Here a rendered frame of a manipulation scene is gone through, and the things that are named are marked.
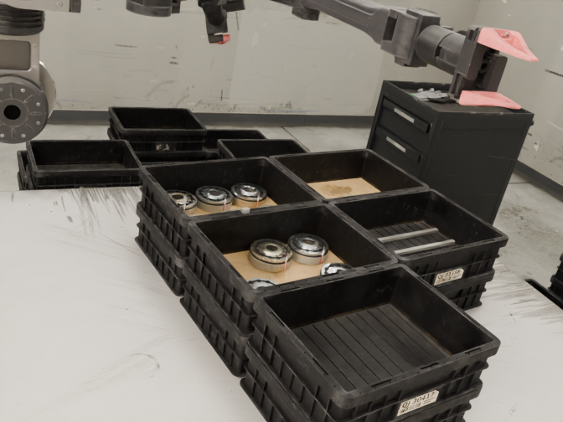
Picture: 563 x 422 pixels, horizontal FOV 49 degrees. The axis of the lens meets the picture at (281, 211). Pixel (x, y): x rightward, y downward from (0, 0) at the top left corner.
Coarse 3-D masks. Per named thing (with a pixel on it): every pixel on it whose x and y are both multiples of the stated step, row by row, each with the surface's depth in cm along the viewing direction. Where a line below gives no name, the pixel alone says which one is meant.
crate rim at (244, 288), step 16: (288, 208) 155; (304, 208) 158; (192, 224) 140; (352, 224) 154; (208, 240) 135; (368, 240) 148; (208, 256) 133; (224, 256) 130; (224, 272) 128; (336, 272) 132; (352, 272) 134; (240, 288) 123; (272, 288) 123
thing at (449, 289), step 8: (464, 280) 161; (472, 280) 163; (480, 280) 165; (488, 280) 168; (440, 288) 156; (448, 288) 158; (456, 288) 160; (464, 288) 162; (472, 288) 166; (480, 288) 169; (448, 296) 162; (456, 296) 165; (464, 296) 166; (472, 296) 169; (480, 296) 172; (456, 304) 166; (464, 304) 168; (472, 304) 170; (480, 304) 172
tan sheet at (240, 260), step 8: (232, 256) 150; (240, 256) 150; (328, 256) 158; (336, 256) 159; (232, 264) 147; (240, 264) 147; (248, 264) 148; (296, 264) 152; (320, 264) 154; (240, 272) 144; (248, 272) 145; (256, 272) 145; (264, 272) 146; (272, 272) 147; (280, 272) 147; (288, 272) 148; (296, 272) 148; (304, 272) 149; (312, 272) 150; (280, 280) 144; (288, 280) 145
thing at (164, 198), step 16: (208, 160) 173; (224, 160) 175; (240, 160) 178; (256, 160) 181; (144, 176) 159; (288, 176) 173; (160, 192) 151; (176, 208) 145; (256, 208) 152; (272, 208) 154
